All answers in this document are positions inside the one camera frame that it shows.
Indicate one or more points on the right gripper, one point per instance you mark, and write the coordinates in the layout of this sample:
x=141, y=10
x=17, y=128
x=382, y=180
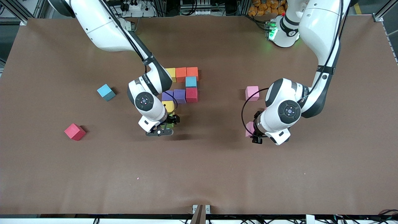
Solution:
x=171, y=119

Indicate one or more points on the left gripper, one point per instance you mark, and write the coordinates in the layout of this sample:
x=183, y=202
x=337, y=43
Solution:
x=256, y=119

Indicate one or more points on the green foam cube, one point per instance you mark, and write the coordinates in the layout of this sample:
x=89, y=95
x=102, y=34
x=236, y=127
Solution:
x=169, y=125

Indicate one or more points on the yellow foam cube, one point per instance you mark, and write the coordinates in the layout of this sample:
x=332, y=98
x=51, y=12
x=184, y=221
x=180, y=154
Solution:
x=168, y=107
x=172, y=74

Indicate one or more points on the pink foam cube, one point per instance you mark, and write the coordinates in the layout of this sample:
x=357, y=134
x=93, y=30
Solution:
x=252, y=93
x=248, y=129

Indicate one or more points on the purple foam cube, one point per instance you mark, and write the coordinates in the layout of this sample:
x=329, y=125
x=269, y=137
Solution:
x=166, y=96
x=181, y=96

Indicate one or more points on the red foam cube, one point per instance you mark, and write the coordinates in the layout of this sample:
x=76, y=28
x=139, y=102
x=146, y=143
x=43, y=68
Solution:
x=191, y=95
x=74, y=131

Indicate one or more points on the cyan foam cube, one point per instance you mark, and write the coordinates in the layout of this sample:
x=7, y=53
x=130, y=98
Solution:
x=105, y=92
x=191, y=81

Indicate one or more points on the orange foam cube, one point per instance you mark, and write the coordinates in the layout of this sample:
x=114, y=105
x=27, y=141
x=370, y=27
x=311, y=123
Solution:
x=181, y=74
x=192, y=72

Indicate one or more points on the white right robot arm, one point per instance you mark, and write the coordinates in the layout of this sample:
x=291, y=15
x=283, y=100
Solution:
x=99, y=25

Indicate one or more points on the white power strip with plugs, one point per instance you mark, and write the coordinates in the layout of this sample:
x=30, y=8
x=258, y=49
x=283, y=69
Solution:
x=133, y=6

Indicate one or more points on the bag of orange fruit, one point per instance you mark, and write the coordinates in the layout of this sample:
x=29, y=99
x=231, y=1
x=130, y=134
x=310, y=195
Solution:
x=264, y=6

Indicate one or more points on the metal table edge bracket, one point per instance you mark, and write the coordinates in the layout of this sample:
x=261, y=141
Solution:
x=194, y=207

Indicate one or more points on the brown tapered post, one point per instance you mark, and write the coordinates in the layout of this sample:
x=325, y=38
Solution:
x=198, y=216

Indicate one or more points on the aluminium frame rail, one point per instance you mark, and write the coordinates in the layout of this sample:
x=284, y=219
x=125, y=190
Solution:
x=388, y=37
x=29, y=11

